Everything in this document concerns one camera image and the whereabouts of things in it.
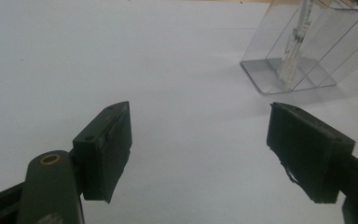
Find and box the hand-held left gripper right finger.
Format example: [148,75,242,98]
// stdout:
[266,102,356,204]

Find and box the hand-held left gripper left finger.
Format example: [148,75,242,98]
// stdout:
[72,100,133,204]

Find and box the clear plastic pen holder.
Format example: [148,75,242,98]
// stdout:
[240,0,358,96]

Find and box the white pen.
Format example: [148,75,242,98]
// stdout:
[278,0,313,91]

